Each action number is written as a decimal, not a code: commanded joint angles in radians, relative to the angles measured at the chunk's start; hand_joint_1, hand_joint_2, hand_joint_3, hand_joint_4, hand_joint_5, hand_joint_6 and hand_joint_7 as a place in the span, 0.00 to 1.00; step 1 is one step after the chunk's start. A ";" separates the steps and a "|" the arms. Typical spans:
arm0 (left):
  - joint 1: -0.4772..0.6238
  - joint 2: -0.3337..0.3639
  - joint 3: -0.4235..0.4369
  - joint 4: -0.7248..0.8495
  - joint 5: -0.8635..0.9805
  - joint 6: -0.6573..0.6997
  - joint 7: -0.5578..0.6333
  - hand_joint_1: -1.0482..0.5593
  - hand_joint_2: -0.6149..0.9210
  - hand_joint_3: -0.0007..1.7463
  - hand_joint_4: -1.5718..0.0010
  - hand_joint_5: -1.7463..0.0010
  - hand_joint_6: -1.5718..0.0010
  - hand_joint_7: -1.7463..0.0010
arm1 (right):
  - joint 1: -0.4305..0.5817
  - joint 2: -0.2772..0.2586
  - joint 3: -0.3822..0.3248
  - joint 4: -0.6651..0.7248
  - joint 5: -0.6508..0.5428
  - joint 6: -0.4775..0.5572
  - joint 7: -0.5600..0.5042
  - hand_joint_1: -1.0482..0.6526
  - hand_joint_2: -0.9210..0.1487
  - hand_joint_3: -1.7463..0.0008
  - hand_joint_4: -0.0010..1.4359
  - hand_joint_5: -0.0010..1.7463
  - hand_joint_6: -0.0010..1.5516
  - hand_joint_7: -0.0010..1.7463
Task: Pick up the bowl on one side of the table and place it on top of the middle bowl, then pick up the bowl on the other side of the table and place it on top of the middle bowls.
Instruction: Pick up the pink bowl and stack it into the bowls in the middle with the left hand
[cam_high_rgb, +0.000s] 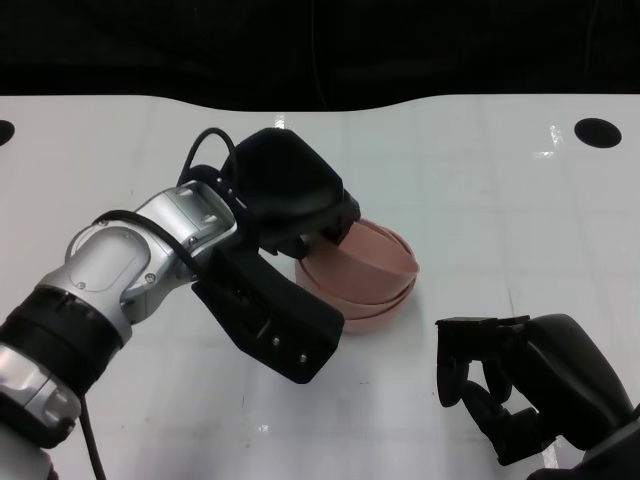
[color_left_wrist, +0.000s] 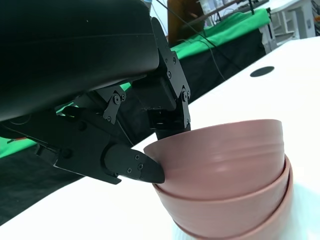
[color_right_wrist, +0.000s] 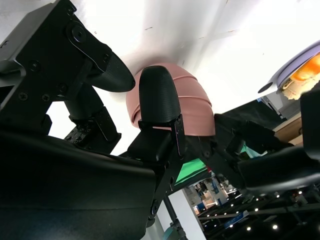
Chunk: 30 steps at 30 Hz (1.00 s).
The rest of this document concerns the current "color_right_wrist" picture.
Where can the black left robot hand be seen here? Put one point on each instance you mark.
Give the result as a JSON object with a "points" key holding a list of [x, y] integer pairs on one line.
{"points": [[270, 170]]}

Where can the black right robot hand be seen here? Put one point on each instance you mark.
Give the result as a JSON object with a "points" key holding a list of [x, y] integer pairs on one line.
{"points": [[50, 180]]}

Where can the pink plastic bowl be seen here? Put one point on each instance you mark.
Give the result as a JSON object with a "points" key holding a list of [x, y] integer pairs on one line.
{"points": [[180, 71], [197, 117], [190, 88]]}

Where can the brown cardboard box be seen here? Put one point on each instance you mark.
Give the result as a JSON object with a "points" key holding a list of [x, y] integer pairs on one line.
{"points": [[287, 130]]}

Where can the black backdrop cloth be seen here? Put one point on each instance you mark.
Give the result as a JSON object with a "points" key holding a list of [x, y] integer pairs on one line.
{"points": [[250, 110]]}

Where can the green cloth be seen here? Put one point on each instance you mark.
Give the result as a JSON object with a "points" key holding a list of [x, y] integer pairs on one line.
{"points": [[190, 172]]}

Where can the black round table grommet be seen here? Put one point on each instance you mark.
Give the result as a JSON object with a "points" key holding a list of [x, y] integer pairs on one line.
{"points": [[265, 88]]}

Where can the cream crumpled paper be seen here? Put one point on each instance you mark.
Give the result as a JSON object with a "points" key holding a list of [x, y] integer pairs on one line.
{"points": [[293, 91]]}

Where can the black tripod pole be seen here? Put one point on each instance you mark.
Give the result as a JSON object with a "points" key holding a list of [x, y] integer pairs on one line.
{"points": [[172, 212]]}

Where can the orange food item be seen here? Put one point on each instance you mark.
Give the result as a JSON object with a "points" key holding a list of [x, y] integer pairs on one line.
{"points": [[308, 67]]}

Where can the purple plate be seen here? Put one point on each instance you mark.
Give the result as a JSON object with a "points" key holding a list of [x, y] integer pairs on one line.
{"points": [[300, 60]]}

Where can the teal round object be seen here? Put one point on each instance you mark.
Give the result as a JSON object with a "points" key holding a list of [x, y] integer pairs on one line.
{"points": [[168, 232]]}

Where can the grey metal frame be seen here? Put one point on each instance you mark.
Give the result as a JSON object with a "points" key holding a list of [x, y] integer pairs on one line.
{"points": [[272, 107]]}

